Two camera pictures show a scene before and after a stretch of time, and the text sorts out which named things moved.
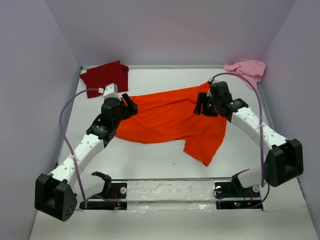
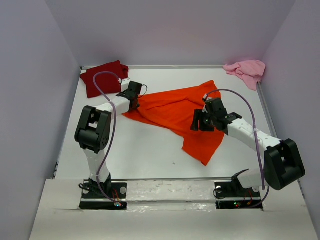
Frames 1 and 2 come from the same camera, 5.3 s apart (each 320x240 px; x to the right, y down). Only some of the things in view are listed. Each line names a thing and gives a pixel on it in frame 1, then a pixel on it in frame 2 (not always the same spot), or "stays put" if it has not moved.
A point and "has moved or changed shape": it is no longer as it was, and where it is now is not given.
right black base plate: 229,190 stays put
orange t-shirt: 169,115 has moved or changed shape
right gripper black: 202,98 -> 198,115
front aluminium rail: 172,179 stays put
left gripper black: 132,107 -> 123,93
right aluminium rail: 266,113 stays put
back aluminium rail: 168,67 stays put
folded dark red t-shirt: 98,77 stays put
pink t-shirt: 252,70 stays put
